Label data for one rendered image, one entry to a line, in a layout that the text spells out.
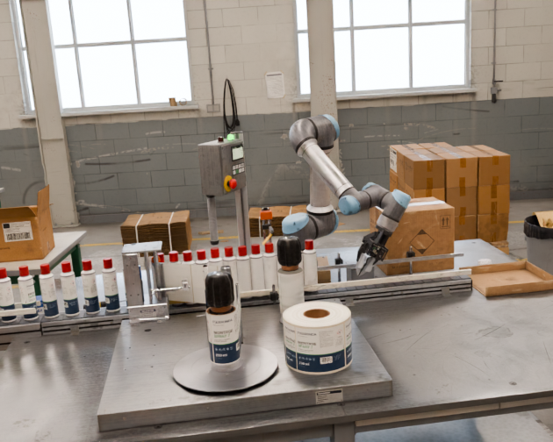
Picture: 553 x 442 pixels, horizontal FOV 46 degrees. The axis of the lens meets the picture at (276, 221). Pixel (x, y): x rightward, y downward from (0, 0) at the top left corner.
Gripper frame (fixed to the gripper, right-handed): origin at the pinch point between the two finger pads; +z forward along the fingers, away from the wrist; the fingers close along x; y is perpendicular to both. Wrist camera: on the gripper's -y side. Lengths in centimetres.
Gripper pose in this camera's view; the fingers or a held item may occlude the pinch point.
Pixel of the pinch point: (359, 272)
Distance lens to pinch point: 258.5
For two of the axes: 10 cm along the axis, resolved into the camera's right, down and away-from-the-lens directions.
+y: 1.3, 2.2, -9.7
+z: -4.4, 8.8, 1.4
